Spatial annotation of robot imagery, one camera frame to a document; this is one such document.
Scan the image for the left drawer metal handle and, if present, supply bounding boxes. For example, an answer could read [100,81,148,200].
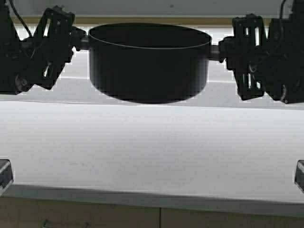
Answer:
[40,219,92,228]

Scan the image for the right metal frame bracket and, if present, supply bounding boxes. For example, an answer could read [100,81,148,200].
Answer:
[294,160,304,192]

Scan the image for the lower right drawer front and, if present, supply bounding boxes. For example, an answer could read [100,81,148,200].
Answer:
[159,208,304,228]

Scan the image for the black two-handled cooking pot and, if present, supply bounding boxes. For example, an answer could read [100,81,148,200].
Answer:
[71,23,224,104]

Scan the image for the metal frame bracket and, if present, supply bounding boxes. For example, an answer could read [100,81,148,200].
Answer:
[294,160,304,192]
[0,159,14,196]

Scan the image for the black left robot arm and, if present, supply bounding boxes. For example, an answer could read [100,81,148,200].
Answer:
[0,0,87,95]

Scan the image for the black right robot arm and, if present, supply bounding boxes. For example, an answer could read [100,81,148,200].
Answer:
[218,0,304,104]

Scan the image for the left metal frame bracket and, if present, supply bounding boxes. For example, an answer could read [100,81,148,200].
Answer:
[0,159,14,196]

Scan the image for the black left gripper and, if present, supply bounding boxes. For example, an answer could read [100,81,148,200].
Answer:
[14,5,87,91]

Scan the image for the upper cabinet wooden shelf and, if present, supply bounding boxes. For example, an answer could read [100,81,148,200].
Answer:
[11,15,271,25]

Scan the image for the lower left drawer front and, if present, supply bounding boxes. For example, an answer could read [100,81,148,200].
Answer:
[0,198,159,228]

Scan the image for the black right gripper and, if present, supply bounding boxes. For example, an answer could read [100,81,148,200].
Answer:
[218,14,270,101]

